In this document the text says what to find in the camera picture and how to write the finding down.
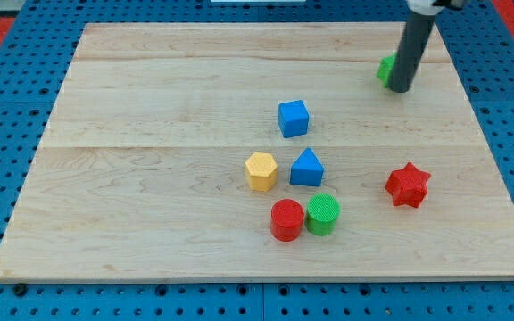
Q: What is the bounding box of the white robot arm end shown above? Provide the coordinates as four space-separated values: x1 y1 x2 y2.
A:
406 0 470 16

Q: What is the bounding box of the blue cube block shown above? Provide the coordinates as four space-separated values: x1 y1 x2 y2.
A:
278 100 310 138

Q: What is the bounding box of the yellow hexagon block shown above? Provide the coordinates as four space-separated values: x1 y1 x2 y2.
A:
245 152 278 192

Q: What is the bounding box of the green star block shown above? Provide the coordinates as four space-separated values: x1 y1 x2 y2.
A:
377 53 396 88

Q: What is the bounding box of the blue triangle block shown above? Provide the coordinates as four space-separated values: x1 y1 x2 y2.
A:
289 147 324 187

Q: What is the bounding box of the red star block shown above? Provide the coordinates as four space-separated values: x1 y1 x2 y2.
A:
385 162 431 208

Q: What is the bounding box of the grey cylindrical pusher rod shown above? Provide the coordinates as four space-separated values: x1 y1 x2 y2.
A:
387 12 436 93

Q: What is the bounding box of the green cylinder block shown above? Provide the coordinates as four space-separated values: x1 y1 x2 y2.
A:
305 193 340 236

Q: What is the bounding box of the red cylinder block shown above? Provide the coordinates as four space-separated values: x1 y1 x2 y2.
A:
269 199 304 242

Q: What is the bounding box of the wooden board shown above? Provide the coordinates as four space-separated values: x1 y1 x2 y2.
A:
0 22 514 284

